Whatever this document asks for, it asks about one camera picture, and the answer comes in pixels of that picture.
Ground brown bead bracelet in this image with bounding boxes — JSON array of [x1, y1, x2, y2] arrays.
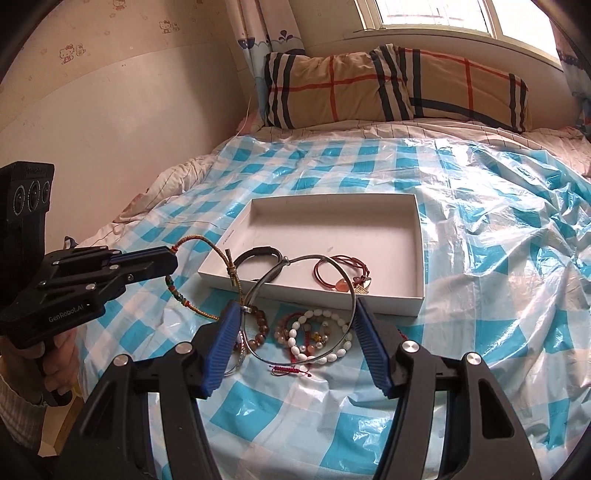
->
[[234, 304, 271, 352]]

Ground pink pearl bead bracelet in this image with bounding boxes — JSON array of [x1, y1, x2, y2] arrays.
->
[[273, 313, 332, 356]]

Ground red string bracelet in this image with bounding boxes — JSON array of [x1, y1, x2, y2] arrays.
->
[[268, 362, 315, 378]]

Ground white oval bead bracelet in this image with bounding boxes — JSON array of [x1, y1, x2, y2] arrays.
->
[[286, 309, 354, 366]]

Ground woven multicolour cord bracelet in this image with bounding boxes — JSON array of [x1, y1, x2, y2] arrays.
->
[[164, 234, 246, 322]]

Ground silver bangle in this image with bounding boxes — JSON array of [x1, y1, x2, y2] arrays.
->
[[239, 253, 359, 365]]

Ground grey knit sleeve forearm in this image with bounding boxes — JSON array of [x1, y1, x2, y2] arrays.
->
[[0, 377, 47, 453]]

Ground person's left hand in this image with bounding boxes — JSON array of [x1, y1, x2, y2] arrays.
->
[[1, 329, 79, 404]]

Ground white cardboard box tray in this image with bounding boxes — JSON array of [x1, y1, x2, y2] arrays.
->
[[217, 193, 425, 317]]

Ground blue checked plastic sheet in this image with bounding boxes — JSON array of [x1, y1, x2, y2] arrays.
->
[[79, 136, 590, 478]]

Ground left plaid pillow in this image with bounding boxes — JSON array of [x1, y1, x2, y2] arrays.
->
[[263, 44, 415, 130]]

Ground plaid pillow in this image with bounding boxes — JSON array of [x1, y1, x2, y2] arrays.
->
[[263, 44, 415, 130], [370, 44, 533, 133]]

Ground right plaid pillow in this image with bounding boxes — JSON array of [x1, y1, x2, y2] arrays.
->
[[370, 44, 533, 133]]

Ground left patterned curtain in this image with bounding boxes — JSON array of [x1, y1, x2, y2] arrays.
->
[[225, 0, 304, 102]]

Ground patterned curtain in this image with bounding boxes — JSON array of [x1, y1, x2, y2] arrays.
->
[[225, 0, 304, 102], [551, 23, 591, 139]]

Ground right patterned curtain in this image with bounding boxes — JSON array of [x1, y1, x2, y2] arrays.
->
[[551, 23, 591, 139]]

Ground window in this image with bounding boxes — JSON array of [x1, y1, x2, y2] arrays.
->
[[356, 1, 561, 69]]

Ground black leather bracelet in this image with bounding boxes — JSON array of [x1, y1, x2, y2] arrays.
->
[[232, 246, 286, 283]]

